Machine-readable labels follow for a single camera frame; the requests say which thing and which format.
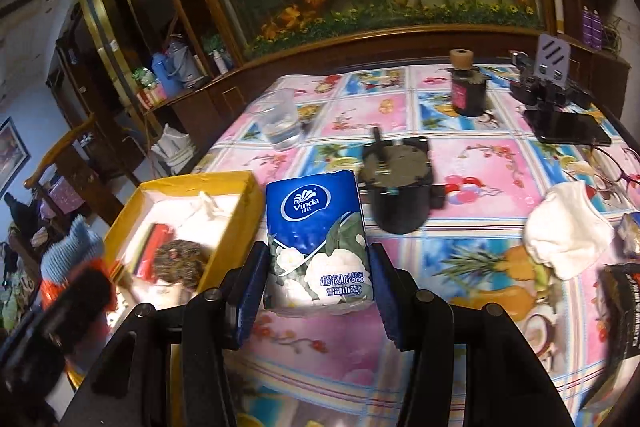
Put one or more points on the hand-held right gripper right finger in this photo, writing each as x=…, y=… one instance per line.
x=387, y=297

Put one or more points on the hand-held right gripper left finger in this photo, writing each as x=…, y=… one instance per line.
x=250, y=289

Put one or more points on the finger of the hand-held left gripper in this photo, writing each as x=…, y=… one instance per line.
x=82, y=307

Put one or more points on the red plastic bag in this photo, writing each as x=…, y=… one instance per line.
x=55, y=292

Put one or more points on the blue towel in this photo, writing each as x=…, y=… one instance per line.
x=72, y=247

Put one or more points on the brown floral pouch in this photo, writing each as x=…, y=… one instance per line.
x=180, y=262

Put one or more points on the blue white tissue packet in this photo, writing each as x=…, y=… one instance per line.
x=315, y=232

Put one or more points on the white cloth bag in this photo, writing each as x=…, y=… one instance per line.
x=212, y=209

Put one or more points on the multicolour clay pack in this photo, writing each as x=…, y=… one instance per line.
x=152, y=252

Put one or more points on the foam box with yellow tape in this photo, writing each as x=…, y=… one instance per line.
x=175, y=213

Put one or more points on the white towel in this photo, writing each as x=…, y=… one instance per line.
x=567, y=232

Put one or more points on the blue white bag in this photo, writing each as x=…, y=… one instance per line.
x=629, y=234

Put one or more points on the black round container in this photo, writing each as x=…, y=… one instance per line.
x=400, y=207

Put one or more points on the wooden chair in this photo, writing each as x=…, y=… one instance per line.
x=75, y=167

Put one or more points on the white bucket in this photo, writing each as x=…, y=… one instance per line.
x=172, y=154

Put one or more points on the clear plastic cup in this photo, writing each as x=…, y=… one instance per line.
x=280, y=122

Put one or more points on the pink boxes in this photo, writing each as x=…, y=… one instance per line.
x=152, y=97

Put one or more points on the dark bottle with cork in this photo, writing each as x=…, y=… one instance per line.
x=467, y=92

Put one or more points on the white spray bottle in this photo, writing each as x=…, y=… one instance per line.
x=220, y=62

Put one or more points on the blue thermos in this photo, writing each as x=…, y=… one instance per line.
x=165, y=74

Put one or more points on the black packet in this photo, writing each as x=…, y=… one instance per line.
x=620, y=317

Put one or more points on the grey thermos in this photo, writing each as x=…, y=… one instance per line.
x=184, y=62

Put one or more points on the green packet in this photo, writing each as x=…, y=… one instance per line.
x=144, y=77

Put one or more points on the black smartphone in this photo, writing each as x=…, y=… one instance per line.
x=567, y=127

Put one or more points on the gold trimmed display cabinet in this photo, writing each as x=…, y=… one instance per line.
x=100, y=57

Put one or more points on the eyeglasses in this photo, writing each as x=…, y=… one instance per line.
x=622, y=177

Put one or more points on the grey phone stand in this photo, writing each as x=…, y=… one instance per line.
x=554, y=54

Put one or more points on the purple bottle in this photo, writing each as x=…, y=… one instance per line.
x=596, y=29
x=586, y=27

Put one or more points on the framed wall painting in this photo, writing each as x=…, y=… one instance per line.
x=11, y=154

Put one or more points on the black camera gear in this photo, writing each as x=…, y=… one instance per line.
x=530, y=92

